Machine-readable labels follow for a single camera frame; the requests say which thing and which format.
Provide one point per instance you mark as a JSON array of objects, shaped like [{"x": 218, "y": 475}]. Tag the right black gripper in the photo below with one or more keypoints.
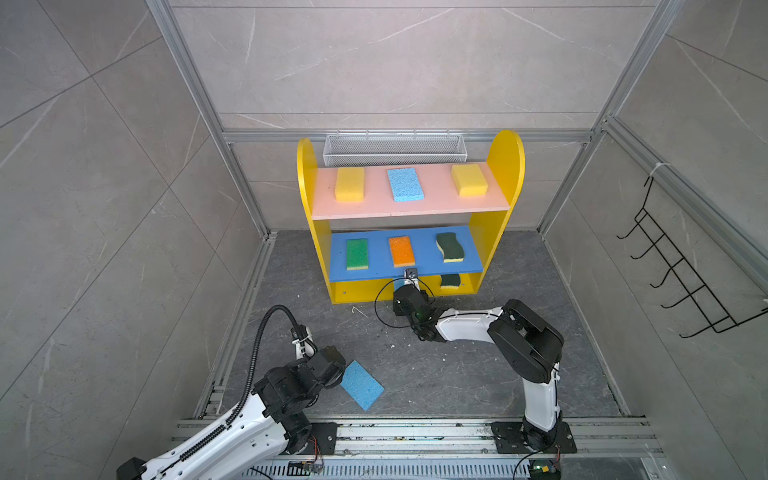
[{"x": 396, "y": 305}]

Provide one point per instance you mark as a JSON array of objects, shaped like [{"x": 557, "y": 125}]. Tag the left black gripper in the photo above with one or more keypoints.
[{"x": 295, "y": 369}]

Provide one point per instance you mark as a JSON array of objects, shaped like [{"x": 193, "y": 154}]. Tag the dark green curved sponge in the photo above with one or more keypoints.
[
  {"x": 450, "y": 247},
  {"x": 450, "y": 281}
]

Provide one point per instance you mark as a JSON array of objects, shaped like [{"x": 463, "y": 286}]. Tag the orange sponge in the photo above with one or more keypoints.
[{"x": 401, "y": 251}]

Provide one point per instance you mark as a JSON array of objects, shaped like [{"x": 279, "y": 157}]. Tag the green yellow sponge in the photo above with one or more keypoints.
[{"x": 357, "y": 254}]

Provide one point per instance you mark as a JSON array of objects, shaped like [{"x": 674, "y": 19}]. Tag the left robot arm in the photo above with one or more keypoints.
[{"x": 268, "y": 420}]

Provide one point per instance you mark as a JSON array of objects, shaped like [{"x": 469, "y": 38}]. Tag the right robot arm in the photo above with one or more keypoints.
[{"x": 530, "y": 345}]

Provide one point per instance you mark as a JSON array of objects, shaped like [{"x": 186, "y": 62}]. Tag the yellow shelf unit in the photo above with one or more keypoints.
[{"x": 479, "y": 222}]

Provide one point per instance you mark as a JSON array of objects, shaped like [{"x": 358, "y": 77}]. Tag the light blue sponge front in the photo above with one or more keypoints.
[{"x": 360, "y": 385}]

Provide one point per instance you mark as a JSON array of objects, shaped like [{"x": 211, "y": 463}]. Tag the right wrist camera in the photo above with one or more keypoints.
[{"x": 411, "y": 276}]

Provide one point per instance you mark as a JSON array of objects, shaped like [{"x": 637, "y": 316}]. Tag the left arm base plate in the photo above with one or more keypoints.
[{"x": 322, "y": 440}]

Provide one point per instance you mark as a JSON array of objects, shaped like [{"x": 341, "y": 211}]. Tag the white wire mesh basket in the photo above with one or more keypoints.
[{"x": 362, "y": 150}]

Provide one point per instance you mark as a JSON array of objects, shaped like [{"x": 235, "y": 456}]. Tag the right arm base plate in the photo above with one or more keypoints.
[{"x": 510, "y": 438}]

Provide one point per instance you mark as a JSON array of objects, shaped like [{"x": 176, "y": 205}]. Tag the aluminium rail base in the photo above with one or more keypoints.
[{"x": 463, "y": 448}]

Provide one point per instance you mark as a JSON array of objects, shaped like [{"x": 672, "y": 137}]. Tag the black wire hook rack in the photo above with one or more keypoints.
[{"x": 695, "y": 290}]

